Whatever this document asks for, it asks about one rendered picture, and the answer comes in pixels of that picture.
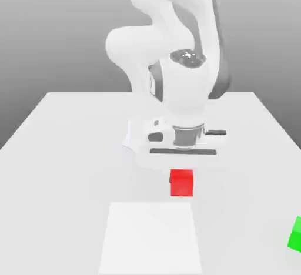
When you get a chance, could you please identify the small red cube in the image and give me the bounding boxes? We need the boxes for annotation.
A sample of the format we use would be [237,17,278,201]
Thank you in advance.
[169,169,194,197]

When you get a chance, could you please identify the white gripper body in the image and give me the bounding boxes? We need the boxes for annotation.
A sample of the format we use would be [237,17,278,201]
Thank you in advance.
[135,144,227,169]

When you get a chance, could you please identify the small green cube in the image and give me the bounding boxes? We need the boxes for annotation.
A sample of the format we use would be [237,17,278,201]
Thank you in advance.
[287,216,301,253]

